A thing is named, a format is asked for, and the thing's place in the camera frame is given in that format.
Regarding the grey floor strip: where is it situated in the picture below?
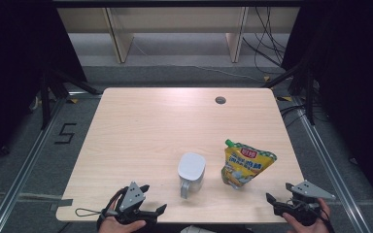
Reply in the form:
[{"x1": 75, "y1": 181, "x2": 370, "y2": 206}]
[{"x1": 0, "y1": 191, "x2": 62, "y2": 202}]

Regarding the yellow spout pouch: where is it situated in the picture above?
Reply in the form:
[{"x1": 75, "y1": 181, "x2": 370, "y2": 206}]
[{"x1": 220, "y1": 139, "x2": 278, "y2": 190}]

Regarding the black metal stand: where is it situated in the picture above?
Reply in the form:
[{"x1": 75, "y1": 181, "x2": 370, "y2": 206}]
[
  {"x1": 39, "y1": 66, "x2": 103, "y2": 131},
  {"x1": 261, "y1": 59, "x2": 317, "y2": 126}
]

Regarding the black curtain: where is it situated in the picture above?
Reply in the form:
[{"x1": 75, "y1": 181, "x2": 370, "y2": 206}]
[
  {"x1": 0, "y1": 0, "x2": 88, "y2": 176},
  {"x1": 281, "y1": 0, "x2": 373, "y2": 215}
]

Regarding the short aluminium rail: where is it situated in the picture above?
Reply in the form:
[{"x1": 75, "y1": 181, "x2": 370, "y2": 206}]
[{"x1": 66, "y1": 90, "x2": 103, "y2": 98}]

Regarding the grey tape piece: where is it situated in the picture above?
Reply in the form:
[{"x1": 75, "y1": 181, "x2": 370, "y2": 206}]
[{"x1": 50, "y1": 198, "x2": 74, "y2": 212}]

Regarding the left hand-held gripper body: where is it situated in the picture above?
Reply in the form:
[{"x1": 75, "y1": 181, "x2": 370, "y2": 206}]
[{"x1": 110, "y1": 182, "x2": 158, "y2": 225}]

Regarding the black wrist strap loop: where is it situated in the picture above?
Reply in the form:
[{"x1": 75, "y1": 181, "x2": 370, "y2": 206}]
[{"x1": 74, "y1": 207, "x2": 103, "y2": 218}]

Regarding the light wooden shelf unit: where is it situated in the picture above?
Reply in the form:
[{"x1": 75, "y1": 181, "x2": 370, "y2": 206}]
[{"x1": 56, "y1": 6, "x2": 301, "y2": 65}]

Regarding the thin white cable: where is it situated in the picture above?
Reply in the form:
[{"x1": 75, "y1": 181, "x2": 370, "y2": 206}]
[{"x1": 132, "y1": 38, "x2": 265, "y2": 83}]

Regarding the clear jar with grey lid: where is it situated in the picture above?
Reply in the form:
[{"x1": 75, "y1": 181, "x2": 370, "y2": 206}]
[{"x1": 177, "y1": 152, "x2": 207, "y2": 200}]

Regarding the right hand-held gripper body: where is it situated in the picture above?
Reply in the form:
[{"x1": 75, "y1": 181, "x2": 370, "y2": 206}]
[{"x1": 273, "y1": 180, "x2": 337, "y2": 226}]

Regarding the long aluminium floor rail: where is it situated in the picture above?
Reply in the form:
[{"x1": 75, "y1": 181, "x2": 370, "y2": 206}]
[
  {"x1": 0, "y1": 96, "x2": 67, "y2": 233},
  {"x1": 290, "y1": 96, "x2": 370, "y2": 233}
]

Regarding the person's right hand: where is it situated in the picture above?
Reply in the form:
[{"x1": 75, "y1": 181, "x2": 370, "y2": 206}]
[{"x1": 283, "y1": 197, "x2": 333, "y2": 233}]

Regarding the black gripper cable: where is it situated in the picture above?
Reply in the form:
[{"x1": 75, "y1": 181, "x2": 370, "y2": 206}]
[{"x1": 319, "y1": 207, "x2": 336, "y2": 233}]

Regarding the person's left hand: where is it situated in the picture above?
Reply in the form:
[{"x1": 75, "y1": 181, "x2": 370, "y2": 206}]
[{"x1": 98, "y1": 215, "x2": 148, "y2": 233}]

